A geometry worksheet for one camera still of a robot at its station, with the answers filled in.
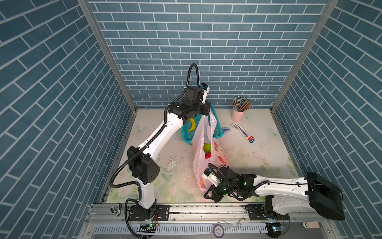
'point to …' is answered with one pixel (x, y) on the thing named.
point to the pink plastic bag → (203, 133)
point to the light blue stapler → (225, 130)
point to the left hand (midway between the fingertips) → (210, 104)
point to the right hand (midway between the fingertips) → (202, 197)
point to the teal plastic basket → (219, 133)
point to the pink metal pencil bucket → (237, 116)
